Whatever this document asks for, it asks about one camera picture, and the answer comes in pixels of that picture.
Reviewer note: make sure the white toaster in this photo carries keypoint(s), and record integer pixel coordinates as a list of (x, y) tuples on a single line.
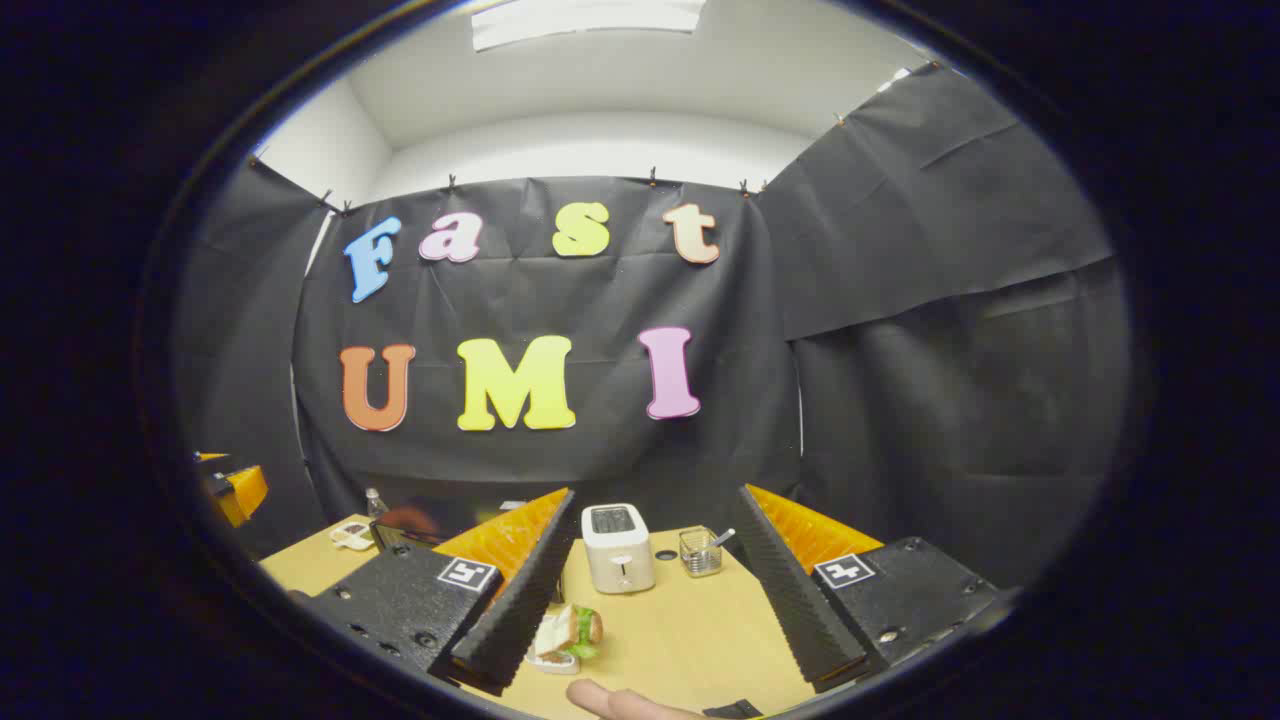
[(618, 560)]

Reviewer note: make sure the black electric oven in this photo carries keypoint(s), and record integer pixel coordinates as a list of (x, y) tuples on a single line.
[(410, 527)]

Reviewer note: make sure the lettuce bread sandwich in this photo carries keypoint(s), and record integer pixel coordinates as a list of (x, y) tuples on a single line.
[(575, 630)]

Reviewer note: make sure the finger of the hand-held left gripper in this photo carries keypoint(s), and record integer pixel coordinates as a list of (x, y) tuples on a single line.
[(245, 492), (212, 457)]

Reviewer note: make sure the white rectangular tray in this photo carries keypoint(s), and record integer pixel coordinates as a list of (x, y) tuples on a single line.
[(552, 663)]

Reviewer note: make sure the clear plastic bottle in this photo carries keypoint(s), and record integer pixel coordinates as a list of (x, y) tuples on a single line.
[(375, 503)]

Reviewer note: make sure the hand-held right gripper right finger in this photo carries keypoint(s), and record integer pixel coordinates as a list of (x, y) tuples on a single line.
[(790, 600)]

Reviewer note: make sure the thin white stick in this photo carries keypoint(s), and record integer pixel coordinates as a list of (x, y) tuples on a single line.
[(722, 539)]

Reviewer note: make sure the white divided sauce dish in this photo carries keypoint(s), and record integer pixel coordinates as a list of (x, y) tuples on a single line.
[(350, 536)]

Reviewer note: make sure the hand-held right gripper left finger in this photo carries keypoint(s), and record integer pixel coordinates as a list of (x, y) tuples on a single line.
[(520, 610)]

